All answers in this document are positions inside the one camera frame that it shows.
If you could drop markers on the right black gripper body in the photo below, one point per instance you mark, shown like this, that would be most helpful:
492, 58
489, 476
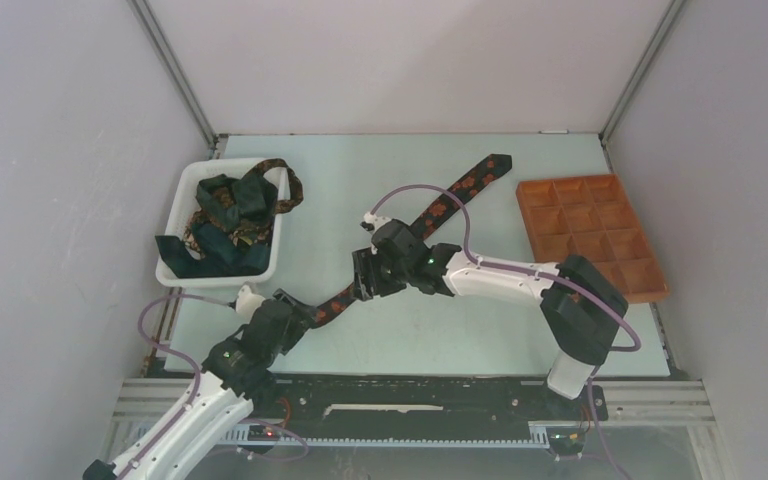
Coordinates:
389, 278

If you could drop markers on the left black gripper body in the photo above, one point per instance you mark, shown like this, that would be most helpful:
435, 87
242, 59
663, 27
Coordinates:
297, 326

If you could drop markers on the black orange floral tie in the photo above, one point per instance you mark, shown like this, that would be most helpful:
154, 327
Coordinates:
486, 171

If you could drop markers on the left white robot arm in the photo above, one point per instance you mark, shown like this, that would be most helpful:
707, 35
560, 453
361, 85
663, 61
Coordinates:
228, 386

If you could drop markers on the brown patterned tie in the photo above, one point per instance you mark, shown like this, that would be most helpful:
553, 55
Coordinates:
278, 192

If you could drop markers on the dark green tie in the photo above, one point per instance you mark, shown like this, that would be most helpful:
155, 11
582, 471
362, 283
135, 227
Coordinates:
221, 260

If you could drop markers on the white plastic basket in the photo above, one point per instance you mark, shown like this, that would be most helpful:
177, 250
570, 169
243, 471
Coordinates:
184, 205

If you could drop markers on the orange compartment tray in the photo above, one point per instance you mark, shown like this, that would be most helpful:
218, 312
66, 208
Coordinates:
591, 216

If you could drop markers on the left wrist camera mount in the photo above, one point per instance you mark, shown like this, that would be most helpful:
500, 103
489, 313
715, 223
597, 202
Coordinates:
247, 301

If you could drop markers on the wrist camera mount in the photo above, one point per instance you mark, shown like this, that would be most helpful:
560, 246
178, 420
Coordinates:
247, 301
372, 222

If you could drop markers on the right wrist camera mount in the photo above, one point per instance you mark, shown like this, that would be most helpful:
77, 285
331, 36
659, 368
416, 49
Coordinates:
372, 222

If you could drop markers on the grey cable duct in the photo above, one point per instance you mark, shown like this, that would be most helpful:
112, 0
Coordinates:
249, 435

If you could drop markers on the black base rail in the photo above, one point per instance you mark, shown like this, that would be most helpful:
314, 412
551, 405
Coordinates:
415, 407

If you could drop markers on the aluminium frame profile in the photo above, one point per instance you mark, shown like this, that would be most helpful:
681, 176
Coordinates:
650, 403

